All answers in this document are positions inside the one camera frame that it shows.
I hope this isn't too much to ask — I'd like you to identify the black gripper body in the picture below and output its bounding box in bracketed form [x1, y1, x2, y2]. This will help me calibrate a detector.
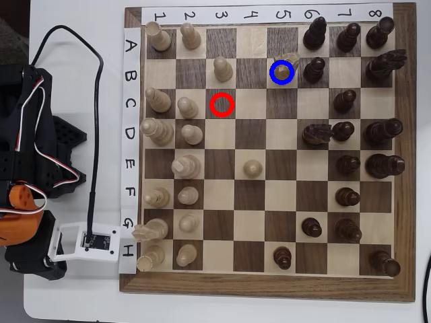
[5, 210, 68, 282]

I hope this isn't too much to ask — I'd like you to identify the light wooden knight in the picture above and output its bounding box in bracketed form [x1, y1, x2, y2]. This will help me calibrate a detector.
[131, 218, 169, 243]
[273, 51, 301, 85]

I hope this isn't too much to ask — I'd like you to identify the light wooden rook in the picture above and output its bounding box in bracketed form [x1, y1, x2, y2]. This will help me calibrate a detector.
[144, 21, 172, 52]
[135, 245, 166, 272]

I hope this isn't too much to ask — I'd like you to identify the light wooden bishop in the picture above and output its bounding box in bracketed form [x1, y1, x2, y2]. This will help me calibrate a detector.
[143, 186, 170, 208]
[144, 87, 172, 114]

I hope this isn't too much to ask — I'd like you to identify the white letter label strip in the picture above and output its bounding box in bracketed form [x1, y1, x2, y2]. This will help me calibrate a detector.
[119, 26, 141, 275]

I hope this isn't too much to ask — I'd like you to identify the light wooden pawn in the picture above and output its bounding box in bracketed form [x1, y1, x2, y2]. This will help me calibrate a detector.
[213, 56, 234, 83]
[175, 244, 199, 268]
[180, 22, 202, 50]
[178, 213, 201, 234]
[242, 159, 263, 178]
[180, 124, 204, 146]
[177, 186, 200, 205]
[176, 96, 199, 119]

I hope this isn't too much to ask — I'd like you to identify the light wooden queen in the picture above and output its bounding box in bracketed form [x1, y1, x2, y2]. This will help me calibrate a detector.
[139, 117, 175, 147]

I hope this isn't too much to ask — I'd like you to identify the light wooden king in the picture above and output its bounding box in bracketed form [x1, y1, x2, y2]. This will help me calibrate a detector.
[171, 154, 202, 180]

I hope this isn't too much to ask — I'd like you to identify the wooden chessboard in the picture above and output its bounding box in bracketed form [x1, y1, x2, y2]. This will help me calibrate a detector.
[119, 2, 418, 303]

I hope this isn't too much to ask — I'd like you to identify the dark wooden pawn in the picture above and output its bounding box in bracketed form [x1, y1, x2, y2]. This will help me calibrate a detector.
[273, 246, 293, 271]
[336, 22, 362, 52]
[335, 186, 362, 207]
[303, 57, 327, 84]
[336, 155, 362, 176]
[333, 89, 358, 114]
[301, 217, 323, 238]
[331, 120, 356, 143]

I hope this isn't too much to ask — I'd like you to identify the dark wooden knight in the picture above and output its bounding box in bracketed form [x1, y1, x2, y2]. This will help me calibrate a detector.
[365, 48, 409, 85]
[302, 123, 335, 147]

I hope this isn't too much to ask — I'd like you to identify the dark wooden bishop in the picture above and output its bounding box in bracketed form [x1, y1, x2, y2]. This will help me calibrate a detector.
[302, 16, 328, 51]
[333, 218, 363, 244]

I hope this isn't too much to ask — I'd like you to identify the white number label strip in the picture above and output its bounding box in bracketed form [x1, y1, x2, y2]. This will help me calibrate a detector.
[141, 3, 394, 26]

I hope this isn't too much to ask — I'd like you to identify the dark wooden rook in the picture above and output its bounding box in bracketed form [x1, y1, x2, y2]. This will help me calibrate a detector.
[368, 250, 402, 279]
[366, 16, 395, 50]

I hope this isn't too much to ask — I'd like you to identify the dark wooden king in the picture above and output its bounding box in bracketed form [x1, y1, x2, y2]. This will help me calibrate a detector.
[364, 153, 406, 180]

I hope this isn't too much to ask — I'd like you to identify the dark wooden queen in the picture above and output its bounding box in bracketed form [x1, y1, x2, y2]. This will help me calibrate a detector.
[363, 118, 404, 148]

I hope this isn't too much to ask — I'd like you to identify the red white servo wire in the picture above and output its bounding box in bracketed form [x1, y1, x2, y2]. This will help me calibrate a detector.
[33, 144, 82, 189]
[15, 75, 46, 151]
[0, 181, 47, 216]

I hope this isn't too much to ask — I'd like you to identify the black camera cable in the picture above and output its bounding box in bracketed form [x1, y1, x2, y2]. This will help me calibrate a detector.
[29, 24, 104, 244]

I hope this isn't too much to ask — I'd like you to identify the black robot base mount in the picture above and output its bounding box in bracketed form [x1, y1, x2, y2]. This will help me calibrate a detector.
[50, 115, 88, 199]

